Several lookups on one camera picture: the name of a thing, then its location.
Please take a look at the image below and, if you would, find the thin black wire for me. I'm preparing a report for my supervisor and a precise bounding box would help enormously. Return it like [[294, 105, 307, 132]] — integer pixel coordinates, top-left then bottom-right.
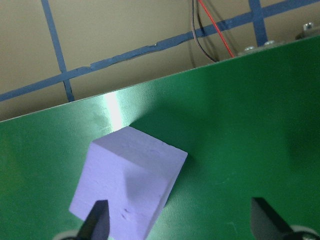
[[191, 0, 218, 63]]

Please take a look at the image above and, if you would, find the thin red wire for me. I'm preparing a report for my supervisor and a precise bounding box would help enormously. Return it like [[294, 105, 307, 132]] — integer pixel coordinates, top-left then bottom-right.
[[197, 0, 235, 58]]

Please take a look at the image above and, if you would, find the purple foam block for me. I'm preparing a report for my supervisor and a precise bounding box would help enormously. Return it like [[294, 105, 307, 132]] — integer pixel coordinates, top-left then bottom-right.
[[68, 125, 189, 240]]

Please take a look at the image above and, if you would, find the green conveyor belt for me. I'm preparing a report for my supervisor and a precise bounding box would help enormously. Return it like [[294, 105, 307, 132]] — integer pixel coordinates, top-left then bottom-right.
[[0, 21, 320, 240]]

